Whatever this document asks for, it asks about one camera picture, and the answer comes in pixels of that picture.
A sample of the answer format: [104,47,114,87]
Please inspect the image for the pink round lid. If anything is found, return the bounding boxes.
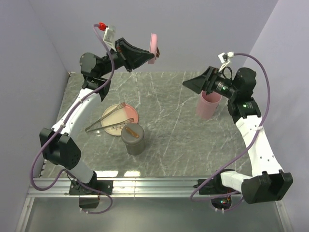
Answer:
[148,33,160,64]

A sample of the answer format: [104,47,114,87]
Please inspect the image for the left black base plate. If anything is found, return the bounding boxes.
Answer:
[69,180,113,196]

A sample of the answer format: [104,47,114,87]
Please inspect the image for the pink cylindrical container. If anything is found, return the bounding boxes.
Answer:
[196,91,222,119]

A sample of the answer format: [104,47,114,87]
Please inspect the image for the aluminium mounting rail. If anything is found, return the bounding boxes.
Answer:
[26,177,283,199]

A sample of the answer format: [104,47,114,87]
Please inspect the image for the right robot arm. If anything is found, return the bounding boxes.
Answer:
[183,66,293,204]

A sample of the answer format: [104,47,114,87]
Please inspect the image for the metal serving tongs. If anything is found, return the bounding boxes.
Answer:
[85,102,139,136]

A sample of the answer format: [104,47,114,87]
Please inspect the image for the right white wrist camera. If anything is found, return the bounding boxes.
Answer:
[218,52,234,72]

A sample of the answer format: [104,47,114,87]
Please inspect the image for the grey round lid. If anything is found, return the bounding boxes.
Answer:
[121,123,144,145]

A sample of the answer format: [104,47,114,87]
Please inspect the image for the grey cylindrical container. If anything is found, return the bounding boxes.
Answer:
[124,140,145,156]

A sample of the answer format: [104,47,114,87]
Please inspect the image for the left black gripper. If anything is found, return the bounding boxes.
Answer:
[99,38,155,77]

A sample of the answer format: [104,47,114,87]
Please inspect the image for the pink and cream plate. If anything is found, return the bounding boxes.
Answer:
[101,104,139,136]

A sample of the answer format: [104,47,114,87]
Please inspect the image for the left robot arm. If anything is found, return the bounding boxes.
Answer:
[40,34,159,194]

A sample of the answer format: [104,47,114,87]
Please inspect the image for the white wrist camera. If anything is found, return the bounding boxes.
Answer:
[98,22,116,51]
[218,52,234,72]

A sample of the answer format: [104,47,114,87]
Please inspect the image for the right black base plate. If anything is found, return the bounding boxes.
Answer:
[198,179,235,195]

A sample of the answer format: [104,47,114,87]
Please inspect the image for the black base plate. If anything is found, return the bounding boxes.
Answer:
[69,180,113,196]
[198,179,235,195]

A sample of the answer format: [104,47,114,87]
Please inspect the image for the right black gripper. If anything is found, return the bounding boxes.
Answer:
[183,66,239,100]

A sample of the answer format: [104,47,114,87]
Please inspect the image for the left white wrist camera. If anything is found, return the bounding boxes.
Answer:
[98,22,116,51]

